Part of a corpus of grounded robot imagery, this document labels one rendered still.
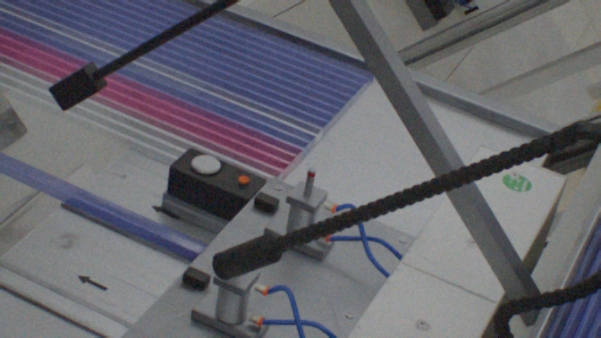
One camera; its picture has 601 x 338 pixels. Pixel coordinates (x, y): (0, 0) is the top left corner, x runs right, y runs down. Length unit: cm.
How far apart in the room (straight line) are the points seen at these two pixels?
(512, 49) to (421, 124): 180
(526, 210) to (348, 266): 16
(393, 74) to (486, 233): 12
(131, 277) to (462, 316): 27
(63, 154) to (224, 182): 140
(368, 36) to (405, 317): 21
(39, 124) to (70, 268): 141
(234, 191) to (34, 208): 54
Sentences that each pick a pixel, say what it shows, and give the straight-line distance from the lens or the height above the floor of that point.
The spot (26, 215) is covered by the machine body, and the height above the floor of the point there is 62.
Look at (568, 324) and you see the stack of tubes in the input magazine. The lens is 73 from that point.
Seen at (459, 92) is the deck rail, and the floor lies 115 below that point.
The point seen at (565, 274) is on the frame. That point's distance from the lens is 78.
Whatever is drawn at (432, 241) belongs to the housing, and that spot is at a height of 125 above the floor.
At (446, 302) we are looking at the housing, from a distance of 86.
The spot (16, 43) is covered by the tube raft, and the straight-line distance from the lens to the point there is 122.
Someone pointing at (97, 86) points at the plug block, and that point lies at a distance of 89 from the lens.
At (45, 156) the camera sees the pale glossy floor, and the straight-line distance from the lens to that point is 235.
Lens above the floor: 175
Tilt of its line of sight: 37 degrees down
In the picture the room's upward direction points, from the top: 67 degrees clockwise
